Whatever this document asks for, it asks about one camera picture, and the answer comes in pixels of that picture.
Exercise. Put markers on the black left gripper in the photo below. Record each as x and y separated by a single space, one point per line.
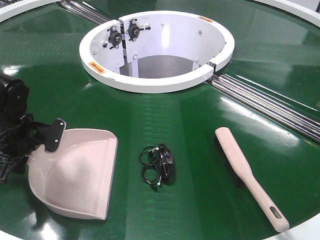
18 138

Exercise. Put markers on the beige plastic dustpan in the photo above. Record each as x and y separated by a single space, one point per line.
76 180

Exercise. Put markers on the beige hand brush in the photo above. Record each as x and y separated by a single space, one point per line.
242 169

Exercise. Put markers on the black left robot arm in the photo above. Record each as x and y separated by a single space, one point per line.
13 96

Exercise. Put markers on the white outer conveyor rim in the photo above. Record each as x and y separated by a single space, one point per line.
310 15

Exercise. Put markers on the chrome roller bars left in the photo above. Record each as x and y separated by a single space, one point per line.
83 11

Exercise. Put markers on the chrome roller bars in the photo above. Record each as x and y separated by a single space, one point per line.
268 105
83 11

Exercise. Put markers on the chrome roller bars right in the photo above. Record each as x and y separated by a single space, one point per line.
268 105

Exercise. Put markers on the left black bearing mount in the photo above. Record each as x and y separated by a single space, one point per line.
114 39

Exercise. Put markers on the black bearing mount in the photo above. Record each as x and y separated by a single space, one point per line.
114 39
134 30

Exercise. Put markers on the right black bearing mount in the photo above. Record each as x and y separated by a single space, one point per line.
134 30

